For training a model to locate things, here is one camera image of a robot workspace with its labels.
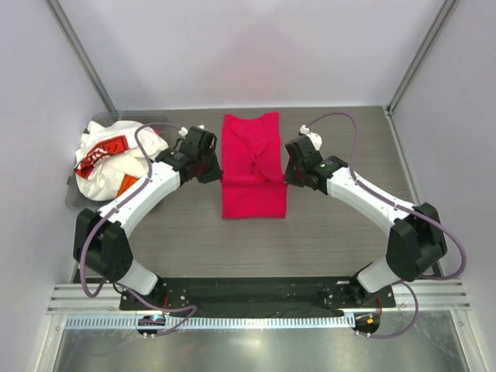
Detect pink t shirt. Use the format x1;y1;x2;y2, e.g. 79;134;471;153
221;112;288;219

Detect clear plastic bin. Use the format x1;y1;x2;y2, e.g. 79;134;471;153
65;110;167;211

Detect white t shirt red print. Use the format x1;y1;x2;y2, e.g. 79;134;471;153
74;120;168;202

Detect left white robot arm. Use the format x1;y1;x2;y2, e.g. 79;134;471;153
73;126;222;309

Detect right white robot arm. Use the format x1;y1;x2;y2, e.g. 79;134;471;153
284;135;447;307

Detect orange t shirt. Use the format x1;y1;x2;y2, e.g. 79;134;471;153
116;174;138;197

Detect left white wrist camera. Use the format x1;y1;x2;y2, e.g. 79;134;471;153
178;125;206;138

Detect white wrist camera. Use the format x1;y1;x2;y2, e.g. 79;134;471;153
178;125;206;138
299;125;322;151

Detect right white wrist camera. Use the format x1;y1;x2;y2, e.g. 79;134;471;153
299;125;322;151

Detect right aluminium frame post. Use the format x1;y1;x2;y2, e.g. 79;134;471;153
384;0;459;117

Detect aluminium frame post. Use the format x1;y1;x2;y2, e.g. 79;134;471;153
384;0;459;117
45;0;119;117

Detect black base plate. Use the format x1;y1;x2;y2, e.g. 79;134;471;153
143;276;396;319

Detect white slotted cable duct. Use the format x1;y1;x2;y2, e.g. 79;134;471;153
64;313;355;330

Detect aluminium front rail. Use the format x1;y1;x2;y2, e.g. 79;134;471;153
46;280;471;315

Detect left aluminium frame post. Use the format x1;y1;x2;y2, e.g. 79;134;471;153
45;0;119;117

